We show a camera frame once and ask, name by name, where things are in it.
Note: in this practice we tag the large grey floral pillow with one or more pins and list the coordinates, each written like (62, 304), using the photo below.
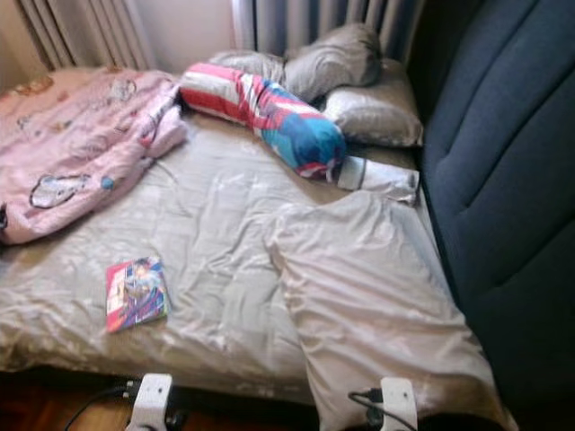
(377, 305)

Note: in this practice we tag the red blue striped bolster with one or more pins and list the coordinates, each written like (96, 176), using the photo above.
(274, 117)

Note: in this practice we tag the pink cartoon bear blanket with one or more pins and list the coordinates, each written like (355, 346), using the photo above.
(81, 144)

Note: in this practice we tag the dark blue padded headboard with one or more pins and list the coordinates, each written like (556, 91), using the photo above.
(503, 180)

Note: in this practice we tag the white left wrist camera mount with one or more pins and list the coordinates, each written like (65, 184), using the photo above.
(151, 400)

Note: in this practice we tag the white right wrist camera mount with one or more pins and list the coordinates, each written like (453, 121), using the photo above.
(399, 402)

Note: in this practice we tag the grey striped curtain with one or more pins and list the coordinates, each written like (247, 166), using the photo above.
(332, 22)
(85, 31)

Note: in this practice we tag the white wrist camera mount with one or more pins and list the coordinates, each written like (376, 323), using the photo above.
(151, 400)
(399, 402)

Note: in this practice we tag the small white pillow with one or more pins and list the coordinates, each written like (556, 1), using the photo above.
(382, 178)

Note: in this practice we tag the black bed frame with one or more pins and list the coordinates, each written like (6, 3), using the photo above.
(234, 409)

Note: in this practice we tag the grey floral bed sheet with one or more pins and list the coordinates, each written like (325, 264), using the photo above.
(216, 233)

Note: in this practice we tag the anime cover book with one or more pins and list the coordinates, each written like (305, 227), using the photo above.
(137, 294)

